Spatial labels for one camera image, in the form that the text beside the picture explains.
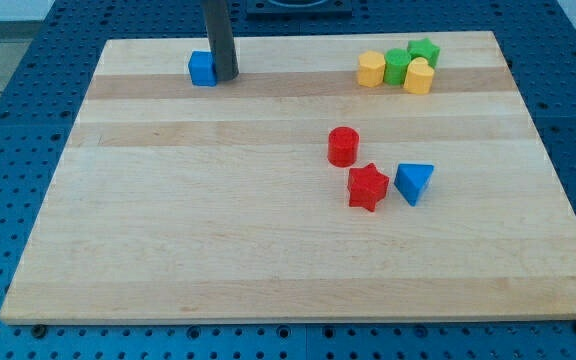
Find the red cylinder block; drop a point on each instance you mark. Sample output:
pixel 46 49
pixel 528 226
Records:
pixel 343 144

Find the red star block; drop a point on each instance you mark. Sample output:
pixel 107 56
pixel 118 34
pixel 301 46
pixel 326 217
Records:
pixel 367 186

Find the yellow heart block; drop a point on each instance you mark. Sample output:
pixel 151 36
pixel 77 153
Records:
pixel 419 77

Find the yellow hexagon block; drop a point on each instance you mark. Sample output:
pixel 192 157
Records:
pixel 371 69

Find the wooden board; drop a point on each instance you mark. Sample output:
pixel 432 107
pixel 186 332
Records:
pixel 177 204

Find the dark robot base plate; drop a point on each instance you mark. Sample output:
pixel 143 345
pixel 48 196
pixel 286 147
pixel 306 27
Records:
pixel 291 8

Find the blue cube block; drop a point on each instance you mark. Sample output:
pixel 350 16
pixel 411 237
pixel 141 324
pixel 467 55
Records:
pixel 201 68

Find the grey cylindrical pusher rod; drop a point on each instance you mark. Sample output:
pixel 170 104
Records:
pixel 221 39

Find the green cylinder block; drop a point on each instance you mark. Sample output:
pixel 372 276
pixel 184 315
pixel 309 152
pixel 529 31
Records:
pixel 397 61

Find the blue triangle block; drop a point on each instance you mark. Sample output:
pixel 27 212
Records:
pixel 411 180

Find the green star block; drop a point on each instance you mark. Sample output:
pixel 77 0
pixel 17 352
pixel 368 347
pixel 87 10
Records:
pixel 424 48

